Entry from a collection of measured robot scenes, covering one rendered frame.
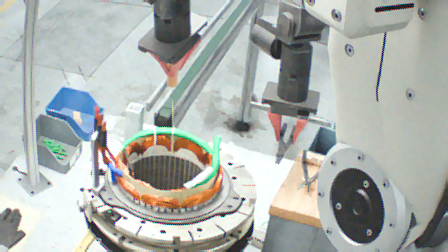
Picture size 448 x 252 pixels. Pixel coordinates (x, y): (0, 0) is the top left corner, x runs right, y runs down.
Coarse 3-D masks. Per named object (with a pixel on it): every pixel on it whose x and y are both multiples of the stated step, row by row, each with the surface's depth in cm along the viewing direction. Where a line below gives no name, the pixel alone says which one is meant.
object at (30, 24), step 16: (32, 0) 147; (32, 16) 150; (32, 32) 153; (32, 48) 155; (32, 64) 157; (32, 80) 160; (32, 96) 162; (32, 112) 165; (32, 128) 168; (32, 144) 170; (32, 160) 172; (32, 176) 174
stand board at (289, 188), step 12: (312, 156) 152; (300, 168) 149; (312, 168) 149; (288, 180) 145; (300, 180) 145; (288, 192) 142; (300, 192) 142; (312, 192) 142; (276, 204) 138; (288, 204) 139; (300, 204) 139; (312, 204) 139; (276, 216) 139; (288, 216) 138; (300, 216) 137; (312, 216) 136
